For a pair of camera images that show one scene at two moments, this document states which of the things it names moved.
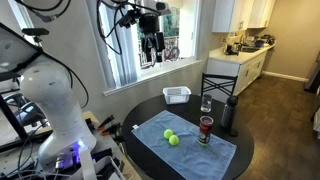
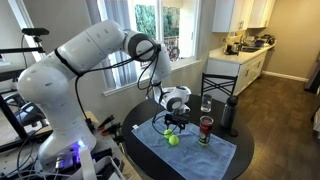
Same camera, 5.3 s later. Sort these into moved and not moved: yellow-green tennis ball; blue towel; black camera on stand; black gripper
Moved: black gripper
Not moved: yellow-green tennis ball; black camera on stand; blue towel
